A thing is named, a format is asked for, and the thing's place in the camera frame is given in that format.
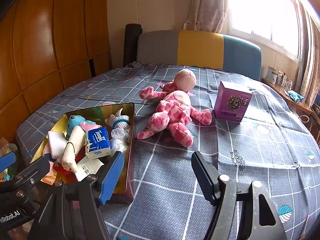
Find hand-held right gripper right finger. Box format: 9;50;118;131
191;151;288;240

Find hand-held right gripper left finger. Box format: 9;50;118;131
29;151;125;240

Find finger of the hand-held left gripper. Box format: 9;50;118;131
15;156;52;184
0;151;17;174

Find red fuzzy sock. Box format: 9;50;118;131
53;155;83;175

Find white wipes packet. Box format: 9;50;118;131
75;156;104;182

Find gold tin box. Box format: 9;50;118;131
30;102;135;204

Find white towel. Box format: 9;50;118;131
47;131;68;159

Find blue tissue packet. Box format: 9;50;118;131
85;127;112;160

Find cream towel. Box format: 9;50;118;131
61;125;87;173

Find white knitted sock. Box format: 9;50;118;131
105;108;131;130

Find light pink cloth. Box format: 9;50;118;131
80;121;102;132

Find blue plush toy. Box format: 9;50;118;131
65;115;87;140

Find clear snack bag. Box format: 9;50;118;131
0;137;18;155

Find pink spotted plush giraffe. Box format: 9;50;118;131
136;69;213;147

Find purple cardboard box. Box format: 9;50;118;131
214;81;252;123

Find wooden side desk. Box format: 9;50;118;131
261;77;320;130

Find teal plush toy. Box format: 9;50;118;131
287;90;305;103

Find brown wooden wardrobe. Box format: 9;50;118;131
0;0;112;130

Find clear small containers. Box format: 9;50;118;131
276;71;293;88

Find beige patterned curtain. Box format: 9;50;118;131
295;2;320;108
184;0;230;34

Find bright window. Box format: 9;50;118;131
226;0;304;60

